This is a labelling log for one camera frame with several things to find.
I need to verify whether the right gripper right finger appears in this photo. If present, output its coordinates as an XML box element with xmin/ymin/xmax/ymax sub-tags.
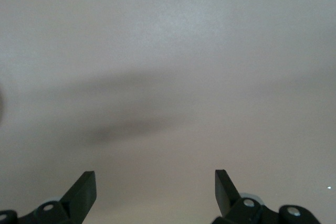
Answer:
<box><xmin>211</xmin><ymin>169</ymin><xmax>322</xmax><ymax>224</ymax></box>

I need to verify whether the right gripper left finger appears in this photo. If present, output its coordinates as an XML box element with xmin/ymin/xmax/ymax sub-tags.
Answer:
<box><xmin>0</xmin><ymin>170</ymin><xmax>98</xmax><ymax>224</ymax></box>

